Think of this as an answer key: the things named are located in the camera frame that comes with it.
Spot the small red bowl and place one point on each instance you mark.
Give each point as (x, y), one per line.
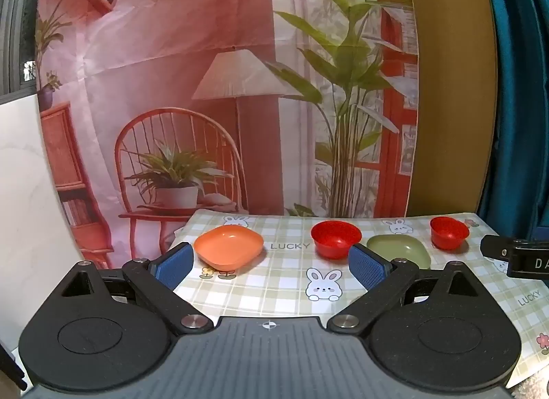
(448, 233)

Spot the green square plate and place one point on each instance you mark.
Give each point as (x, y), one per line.
(407, 249)

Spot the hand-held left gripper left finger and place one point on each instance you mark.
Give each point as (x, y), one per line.
(173, 268)

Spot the large red bowl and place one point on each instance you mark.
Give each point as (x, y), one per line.
(334, 241)

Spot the dark window frame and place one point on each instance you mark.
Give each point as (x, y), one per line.
(17, 17)

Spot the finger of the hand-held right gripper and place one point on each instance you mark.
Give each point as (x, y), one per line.
(495, 248)

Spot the checked rabbit print tablecloth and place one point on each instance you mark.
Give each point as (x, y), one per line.
(278, 281)

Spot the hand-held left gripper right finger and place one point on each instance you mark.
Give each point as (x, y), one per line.
(364, 268)

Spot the printed room scene backdrop cloth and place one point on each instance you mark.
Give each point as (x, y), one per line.
(171, 60)

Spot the blue curtain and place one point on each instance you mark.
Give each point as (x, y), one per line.
(519, 81)

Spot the orange square plate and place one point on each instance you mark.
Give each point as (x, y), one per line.
(229, 246)

